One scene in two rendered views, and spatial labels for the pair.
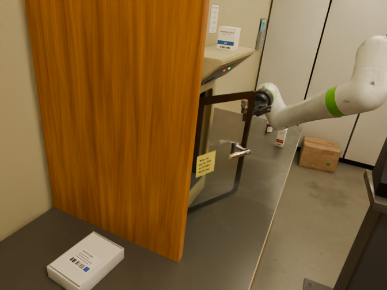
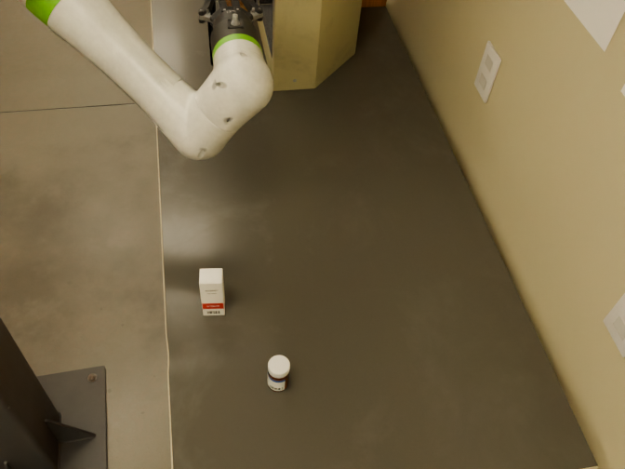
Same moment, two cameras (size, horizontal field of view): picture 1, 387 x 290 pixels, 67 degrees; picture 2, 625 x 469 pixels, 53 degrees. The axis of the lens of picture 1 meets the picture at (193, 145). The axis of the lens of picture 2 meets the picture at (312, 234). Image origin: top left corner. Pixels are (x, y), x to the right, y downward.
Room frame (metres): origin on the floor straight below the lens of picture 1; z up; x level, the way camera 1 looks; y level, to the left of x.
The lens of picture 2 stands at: (2.15, -0.74, 1.97)
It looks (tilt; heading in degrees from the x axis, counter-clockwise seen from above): 51 degrees down; 143
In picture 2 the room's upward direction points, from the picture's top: 6 degrees clockwise
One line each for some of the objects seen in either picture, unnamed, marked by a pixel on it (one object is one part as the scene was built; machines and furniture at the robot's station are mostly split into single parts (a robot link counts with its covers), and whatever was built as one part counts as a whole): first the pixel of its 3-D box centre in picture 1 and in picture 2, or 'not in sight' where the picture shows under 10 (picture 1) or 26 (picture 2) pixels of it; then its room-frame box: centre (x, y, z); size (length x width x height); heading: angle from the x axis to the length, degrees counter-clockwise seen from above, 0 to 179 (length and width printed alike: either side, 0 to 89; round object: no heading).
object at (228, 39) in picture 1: (228, 38); not in sight; (0.89, -0.07, 1.54); 0.05 x 0.05 x 0.06; 70
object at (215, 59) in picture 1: (219, 68); not in sight; (0.85, -0.05, 1.46); 0.32 x 0.11 x 0.10; 158
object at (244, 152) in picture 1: (236, 152); not in sight; (0.86, -0.14, 1.20); 0.10 x 0.05 x 0.03; 131
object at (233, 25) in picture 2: (261, 99); (235, 44); (1.24, -0.27, 1.28); 0.09 x 0.06 x 0.12; 67
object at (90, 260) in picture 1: (87, 262); not in sight; (0.57, 0.25, 0.96); 0.16 x 0.12 x 0.04; 153
